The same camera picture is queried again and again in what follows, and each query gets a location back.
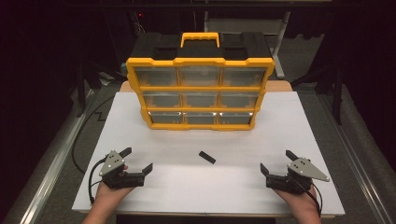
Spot aluminium floor rail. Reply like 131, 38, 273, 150
18, 88, 97, 224
317, 92, 391, 224

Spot person's right hand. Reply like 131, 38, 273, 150
273, 188, 318, 216

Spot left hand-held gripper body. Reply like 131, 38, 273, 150
98, 149, 146, 190

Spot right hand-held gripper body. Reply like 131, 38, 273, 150
264, 157, 331, 196

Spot clear plastic drawer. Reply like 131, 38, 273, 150
221, 66, 268, 88

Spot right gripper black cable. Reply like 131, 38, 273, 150
292, 176, 323, 218

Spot black stand legs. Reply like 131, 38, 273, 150
75, 59, 127, 119
291, 60, 345, 126

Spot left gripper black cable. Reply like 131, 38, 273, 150
88, 157, 108, 205

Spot yellow black organizer cabinet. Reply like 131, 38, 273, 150
125, 32, 276, 132

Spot black floor cable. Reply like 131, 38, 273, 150
71, 95, 117, 175

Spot small black block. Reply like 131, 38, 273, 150
198, 150, 217, 165

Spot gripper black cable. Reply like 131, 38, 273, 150
292, 176, 323, 218
88, 157, 108, 205

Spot person's left hand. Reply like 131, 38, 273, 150
94, 181, 135, 205

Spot group of clear drawers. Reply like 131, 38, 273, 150
134, 65, 262, 125

